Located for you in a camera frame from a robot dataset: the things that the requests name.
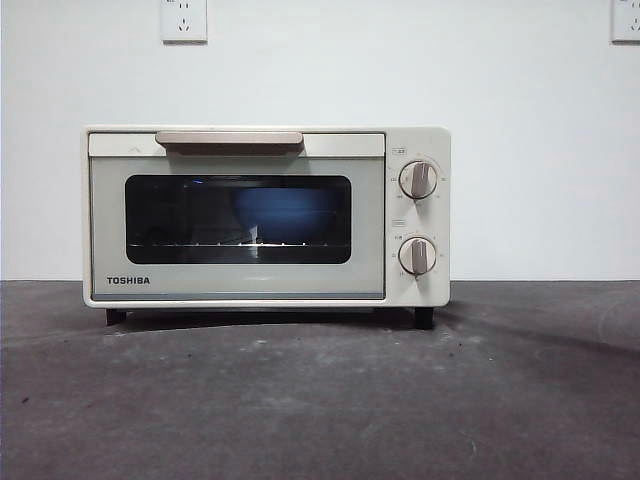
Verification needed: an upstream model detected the blue ribbed bowl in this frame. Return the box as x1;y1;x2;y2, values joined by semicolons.
230;187;338;241

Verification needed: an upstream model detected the oven door with beige handle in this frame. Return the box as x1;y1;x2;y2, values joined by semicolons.
87;131;387;301

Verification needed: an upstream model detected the beige oven dial knob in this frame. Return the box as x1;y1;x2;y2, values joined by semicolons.
398;236;438;276
400;159;439;200

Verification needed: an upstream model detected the white Toshiba toaster oven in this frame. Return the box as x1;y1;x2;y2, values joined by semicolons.
80;124;452;331

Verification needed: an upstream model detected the metal wire oven rack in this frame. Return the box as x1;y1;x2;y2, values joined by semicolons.
126;239;351;250

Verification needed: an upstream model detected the white wall socket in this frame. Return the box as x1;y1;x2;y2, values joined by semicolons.
610;0;640;45
160;0;209;45

